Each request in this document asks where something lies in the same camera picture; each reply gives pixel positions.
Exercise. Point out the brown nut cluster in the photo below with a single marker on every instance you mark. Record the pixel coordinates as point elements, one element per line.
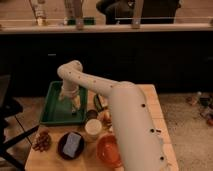
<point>42,142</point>

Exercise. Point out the small dark metal cup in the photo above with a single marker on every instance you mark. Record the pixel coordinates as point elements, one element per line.
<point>91,114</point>

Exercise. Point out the blue grey sponge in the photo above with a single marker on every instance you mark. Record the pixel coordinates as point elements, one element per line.
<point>71,144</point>

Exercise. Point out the green plastic tray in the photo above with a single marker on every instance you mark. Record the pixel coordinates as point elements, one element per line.
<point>59,112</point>

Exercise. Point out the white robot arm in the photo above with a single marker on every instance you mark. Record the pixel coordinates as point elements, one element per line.
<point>139,145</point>

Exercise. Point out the white cup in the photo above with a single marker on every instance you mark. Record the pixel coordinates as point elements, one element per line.
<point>93,129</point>

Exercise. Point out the red yellow apple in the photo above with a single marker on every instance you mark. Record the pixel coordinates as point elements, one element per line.
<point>107,117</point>

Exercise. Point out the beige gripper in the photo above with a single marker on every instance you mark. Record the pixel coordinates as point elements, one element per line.
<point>74,99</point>

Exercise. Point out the dark counter cabinet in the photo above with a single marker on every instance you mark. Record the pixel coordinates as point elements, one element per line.
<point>172,61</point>

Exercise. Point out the orange bowl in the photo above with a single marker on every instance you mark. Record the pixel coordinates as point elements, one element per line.
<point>107,151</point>

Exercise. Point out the dark brown plate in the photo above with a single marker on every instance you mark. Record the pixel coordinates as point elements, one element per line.
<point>62,142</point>

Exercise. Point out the green box on counter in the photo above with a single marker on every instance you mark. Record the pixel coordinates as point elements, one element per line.
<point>87,21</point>

